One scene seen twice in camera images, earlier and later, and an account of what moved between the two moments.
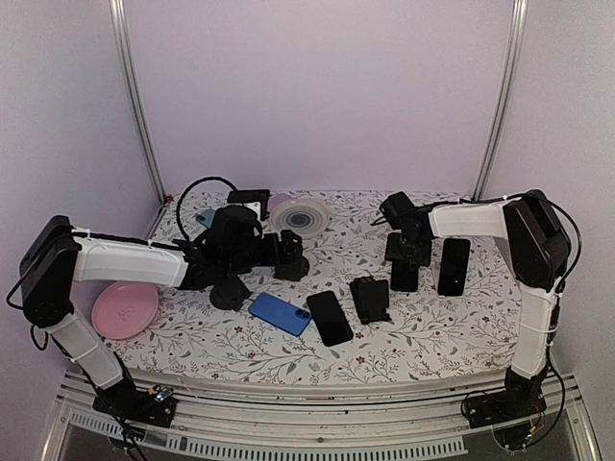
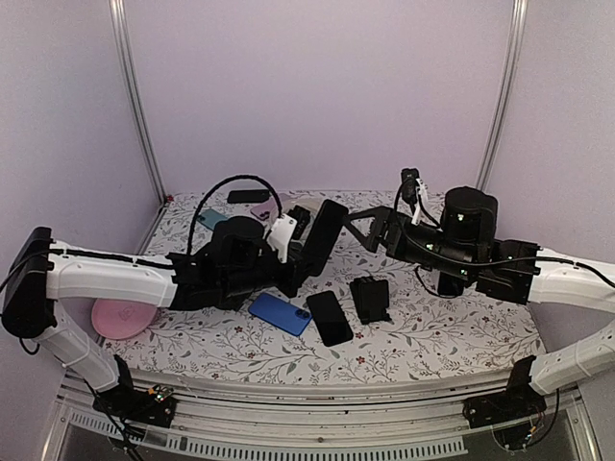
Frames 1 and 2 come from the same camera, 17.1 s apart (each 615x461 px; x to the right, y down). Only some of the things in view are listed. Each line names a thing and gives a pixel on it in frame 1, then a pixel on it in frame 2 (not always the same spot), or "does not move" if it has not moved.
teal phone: [206, 217] does not move
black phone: [330, 317] does not move
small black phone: [404, 278] to [327, 227]
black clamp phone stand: [372, 299] does not move
